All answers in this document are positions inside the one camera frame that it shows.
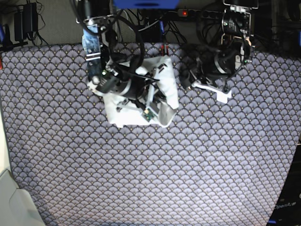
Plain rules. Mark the red clamp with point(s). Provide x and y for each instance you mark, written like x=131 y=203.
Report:
x=165 y=49

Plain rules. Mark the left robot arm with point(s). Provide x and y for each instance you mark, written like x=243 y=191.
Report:
x=224 y=27

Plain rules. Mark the black box with OpenArm label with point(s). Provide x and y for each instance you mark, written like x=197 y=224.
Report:
x=287 y=211

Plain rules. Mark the white T-shirt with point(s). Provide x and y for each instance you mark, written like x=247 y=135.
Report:
x=169 y=82

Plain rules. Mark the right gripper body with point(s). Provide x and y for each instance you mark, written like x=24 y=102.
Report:
x=114 y=90

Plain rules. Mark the black power adapter box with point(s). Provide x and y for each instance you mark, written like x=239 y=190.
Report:
x=152 y=34

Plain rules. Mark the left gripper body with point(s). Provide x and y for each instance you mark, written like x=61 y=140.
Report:
x=224 y=64

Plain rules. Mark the black adapter on rail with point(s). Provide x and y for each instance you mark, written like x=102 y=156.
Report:
x=25 y=18

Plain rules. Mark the white power strip red switch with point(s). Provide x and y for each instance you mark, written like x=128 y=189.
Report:
x=191 y=14

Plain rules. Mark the fan patterned table cloth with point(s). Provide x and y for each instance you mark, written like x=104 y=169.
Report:
x=214 y=165

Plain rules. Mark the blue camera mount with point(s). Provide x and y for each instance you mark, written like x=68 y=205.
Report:
x=146 y=4

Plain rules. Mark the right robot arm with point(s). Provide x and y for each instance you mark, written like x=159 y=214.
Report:
x=107 y=71

